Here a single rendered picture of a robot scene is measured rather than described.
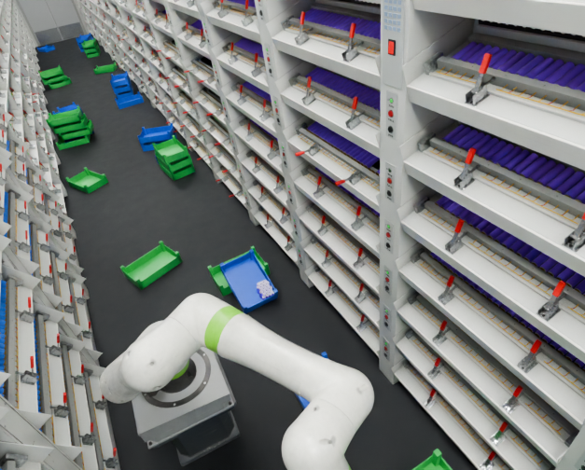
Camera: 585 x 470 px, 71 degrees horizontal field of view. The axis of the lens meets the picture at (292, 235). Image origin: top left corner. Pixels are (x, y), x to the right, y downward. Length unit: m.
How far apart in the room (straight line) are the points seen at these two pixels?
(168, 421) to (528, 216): 1.23
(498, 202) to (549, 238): 0.13
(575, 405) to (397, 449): 0.80
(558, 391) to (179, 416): 1.11
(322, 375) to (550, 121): 0.63
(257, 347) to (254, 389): 1.03
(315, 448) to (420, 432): 1.09
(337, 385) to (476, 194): 0.52
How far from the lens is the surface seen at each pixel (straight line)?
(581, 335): 1.05
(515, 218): 0.96
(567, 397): 1.19
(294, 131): 1.76
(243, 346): 0.96
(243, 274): 2.34
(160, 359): 1.01
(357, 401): 0.85
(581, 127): 0.86
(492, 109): 0.92
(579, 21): 0.79
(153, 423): 1.57
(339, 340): 2.05
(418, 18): 1.03
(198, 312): 1.04
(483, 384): 1.40
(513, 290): 1.09
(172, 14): 2.95
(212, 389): 1.57
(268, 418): 1.89
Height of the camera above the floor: 1.66
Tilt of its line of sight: 39 degrees down
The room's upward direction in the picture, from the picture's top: 10 degrees counter-clockwise
